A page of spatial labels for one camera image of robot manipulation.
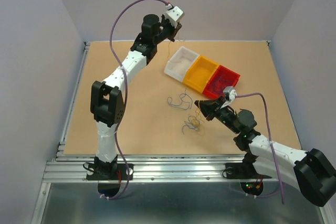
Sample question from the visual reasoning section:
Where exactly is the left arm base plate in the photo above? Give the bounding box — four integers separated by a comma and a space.
83, 162, 133, 180

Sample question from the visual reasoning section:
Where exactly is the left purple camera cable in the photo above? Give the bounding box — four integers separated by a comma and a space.
109, 0, 170, 201

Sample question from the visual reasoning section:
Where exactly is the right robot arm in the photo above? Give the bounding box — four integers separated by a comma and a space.
194, 97, 335, 207

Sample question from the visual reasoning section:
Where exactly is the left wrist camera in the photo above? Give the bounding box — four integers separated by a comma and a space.
164, 3, 184, 28

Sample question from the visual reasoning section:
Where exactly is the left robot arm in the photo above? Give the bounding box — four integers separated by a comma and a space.
84, 12, 183, 179

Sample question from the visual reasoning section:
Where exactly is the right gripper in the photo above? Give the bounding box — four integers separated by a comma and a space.
194, 95, 240, 134

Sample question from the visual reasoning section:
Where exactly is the wire bundle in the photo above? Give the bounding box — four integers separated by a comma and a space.
181, 100, 205, 135

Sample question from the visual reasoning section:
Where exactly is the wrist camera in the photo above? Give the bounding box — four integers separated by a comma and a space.
222, 86, 237, 108
164, 3, 184, 28

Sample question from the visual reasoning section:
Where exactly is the white plastic bin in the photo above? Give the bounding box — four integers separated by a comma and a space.
164, 46, 200, 82

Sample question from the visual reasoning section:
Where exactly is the purple camera cable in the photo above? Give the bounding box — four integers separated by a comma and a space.
109, 0, 170, 201
236, 92, 287, 205

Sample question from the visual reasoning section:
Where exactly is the dark purple wire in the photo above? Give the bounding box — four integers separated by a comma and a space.
209, 76, 230, 95

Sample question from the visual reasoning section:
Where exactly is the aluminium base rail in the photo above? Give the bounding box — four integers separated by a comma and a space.
42, 154, 244, 184

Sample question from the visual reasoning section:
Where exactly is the red plastic bin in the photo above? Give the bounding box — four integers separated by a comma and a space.
202, 65, 240, 99

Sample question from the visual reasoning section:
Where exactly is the yellow plastic bin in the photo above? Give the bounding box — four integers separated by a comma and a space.
183, 55, 219, 93

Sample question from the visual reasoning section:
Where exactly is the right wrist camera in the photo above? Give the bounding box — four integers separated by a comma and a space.
222, 86, 237, 108

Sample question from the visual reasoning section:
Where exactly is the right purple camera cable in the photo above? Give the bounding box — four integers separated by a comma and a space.
236, 92, 287, 205

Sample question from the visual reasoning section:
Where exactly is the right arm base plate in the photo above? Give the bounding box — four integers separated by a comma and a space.
221, 162, 271, 179

